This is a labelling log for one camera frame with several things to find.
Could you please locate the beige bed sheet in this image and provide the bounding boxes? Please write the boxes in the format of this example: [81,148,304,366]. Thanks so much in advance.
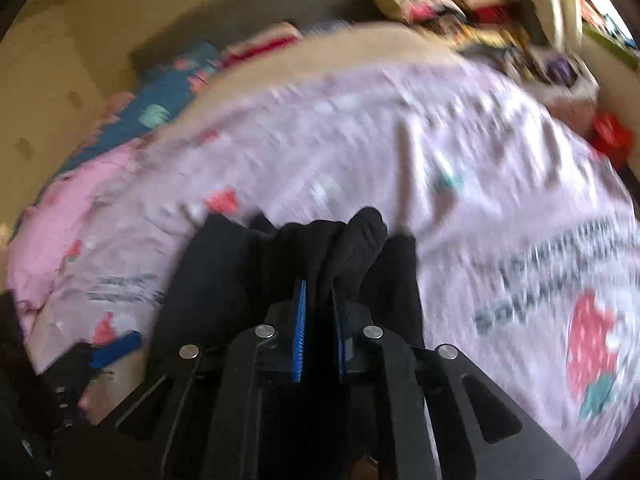
[160,22,465,136]

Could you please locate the colourful clothes on windowsill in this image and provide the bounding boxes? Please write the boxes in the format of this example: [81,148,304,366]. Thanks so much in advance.
[580,0,639,70]

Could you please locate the grey padded headboard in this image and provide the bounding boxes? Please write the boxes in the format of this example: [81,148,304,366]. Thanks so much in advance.
[129,0,378,77]

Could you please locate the teal floral quilt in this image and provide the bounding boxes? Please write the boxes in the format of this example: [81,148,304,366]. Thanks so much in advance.
[54,41,221,177]

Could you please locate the lilac strawberry print duvet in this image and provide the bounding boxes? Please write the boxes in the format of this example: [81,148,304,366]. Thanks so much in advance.
[28,63,639,476]

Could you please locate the black IKISS sweater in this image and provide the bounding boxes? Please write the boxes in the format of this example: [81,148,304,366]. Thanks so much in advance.
[146,206,426,480]

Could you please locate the red cloth on floor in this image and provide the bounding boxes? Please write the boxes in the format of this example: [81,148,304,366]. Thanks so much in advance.
[591,113,634,169]

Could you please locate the red and cream pillow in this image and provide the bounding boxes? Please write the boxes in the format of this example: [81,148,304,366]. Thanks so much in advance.
[221,22,303,68]

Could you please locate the pink blanket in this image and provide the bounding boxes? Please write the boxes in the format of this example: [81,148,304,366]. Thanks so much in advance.
[6,139,142,335]

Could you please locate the purple cloth in bag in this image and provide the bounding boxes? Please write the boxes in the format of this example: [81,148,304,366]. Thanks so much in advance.
[504,46,601,111]

